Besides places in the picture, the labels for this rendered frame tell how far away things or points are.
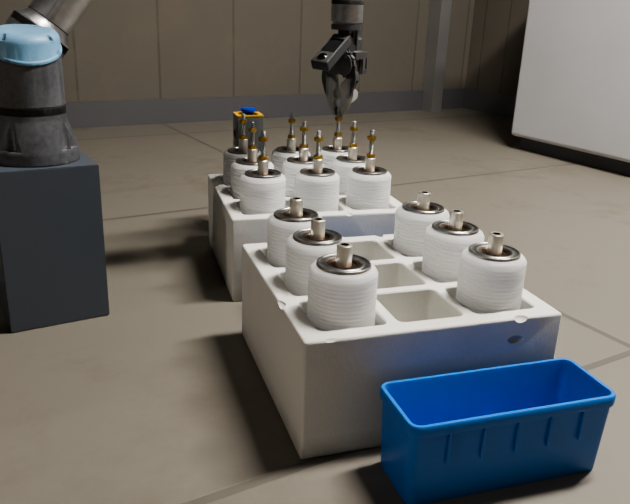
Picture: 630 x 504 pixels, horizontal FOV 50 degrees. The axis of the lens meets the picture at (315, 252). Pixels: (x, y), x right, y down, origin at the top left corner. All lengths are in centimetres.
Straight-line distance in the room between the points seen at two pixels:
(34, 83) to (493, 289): 83
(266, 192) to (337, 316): 53
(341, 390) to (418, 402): 11
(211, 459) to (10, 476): 26
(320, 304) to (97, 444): 37
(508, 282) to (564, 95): 214
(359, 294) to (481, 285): 20
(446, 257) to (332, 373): 30
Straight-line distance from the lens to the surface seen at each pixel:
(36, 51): 128
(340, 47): 162
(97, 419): 107
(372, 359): 92
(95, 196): 131
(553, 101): 312
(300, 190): 143
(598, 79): 298
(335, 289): 89
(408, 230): 120
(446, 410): 97
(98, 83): 348
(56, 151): 129
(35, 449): 104
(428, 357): 95
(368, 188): 145
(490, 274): 99
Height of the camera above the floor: 58
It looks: 20 degrees down
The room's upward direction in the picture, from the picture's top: 2 degrees clockwise
